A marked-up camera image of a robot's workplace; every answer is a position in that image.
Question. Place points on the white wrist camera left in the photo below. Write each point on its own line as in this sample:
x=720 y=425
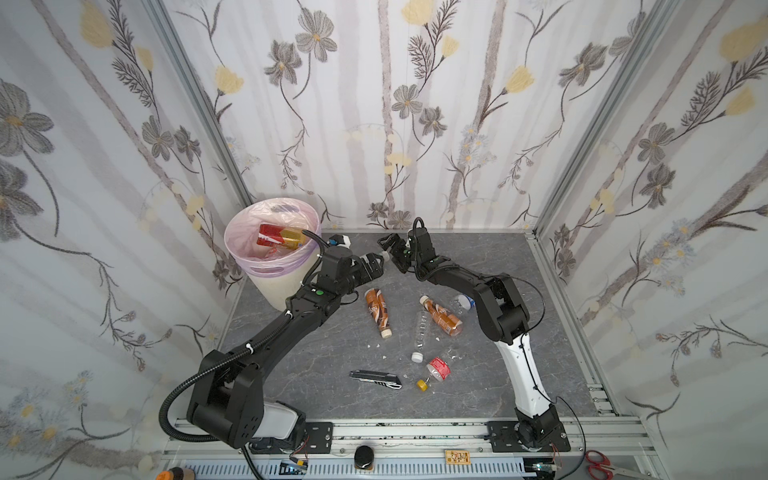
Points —
x=340 y=240

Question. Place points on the crushed red can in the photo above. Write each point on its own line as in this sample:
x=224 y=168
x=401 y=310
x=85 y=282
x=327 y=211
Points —
x=438 y=369

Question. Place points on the cream ribbed trash bin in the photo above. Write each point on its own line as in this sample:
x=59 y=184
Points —
x=288 y=282

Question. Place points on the yellow red tea bottle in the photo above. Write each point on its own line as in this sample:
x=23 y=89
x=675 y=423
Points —
x=279 y=236

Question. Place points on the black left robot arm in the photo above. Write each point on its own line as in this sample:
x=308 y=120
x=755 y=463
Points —
x=224 y=400

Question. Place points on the blue-label water bottle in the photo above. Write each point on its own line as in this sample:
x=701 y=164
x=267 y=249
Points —
x=462 y=304

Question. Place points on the black round knob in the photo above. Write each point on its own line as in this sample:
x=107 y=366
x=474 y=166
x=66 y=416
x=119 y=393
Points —
x=364 y=457

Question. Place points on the clear ribbed bottle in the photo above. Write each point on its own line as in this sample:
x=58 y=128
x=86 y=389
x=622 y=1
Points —
x=423 y=321

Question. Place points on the yellow tag label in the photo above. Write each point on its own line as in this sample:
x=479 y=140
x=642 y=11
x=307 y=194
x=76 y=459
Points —
x=456 y=457

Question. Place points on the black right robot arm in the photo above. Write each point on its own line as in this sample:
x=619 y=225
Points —
x=504 y=319

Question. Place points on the red scissors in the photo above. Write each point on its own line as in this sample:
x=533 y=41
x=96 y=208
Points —
x=599 y=466

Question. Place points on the copper Nescafe bottle right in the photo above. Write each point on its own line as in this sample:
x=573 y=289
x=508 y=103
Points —
x=444 y=318

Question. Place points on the black utility knife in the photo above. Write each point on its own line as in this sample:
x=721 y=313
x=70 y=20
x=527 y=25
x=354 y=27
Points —
x=387 y=380

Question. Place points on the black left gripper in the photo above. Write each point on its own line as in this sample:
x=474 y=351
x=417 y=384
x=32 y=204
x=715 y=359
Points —
x=368 y=267

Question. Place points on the aluminium mounting rail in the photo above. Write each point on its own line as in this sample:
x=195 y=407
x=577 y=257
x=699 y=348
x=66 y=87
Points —
x=414 y=449

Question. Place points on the copper coffee bottle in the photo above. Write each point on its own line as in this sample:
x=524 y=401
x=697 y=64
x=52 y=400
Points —
x=377 y=307

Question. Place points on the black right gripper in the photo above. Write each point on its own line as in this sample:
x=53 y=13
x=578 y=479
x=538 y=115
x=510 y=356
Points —
x=402 y=254

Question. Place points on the purple plastic bin liner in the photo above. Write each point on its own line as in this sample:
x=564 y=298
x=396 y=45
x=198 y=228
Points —
x=241 y=232

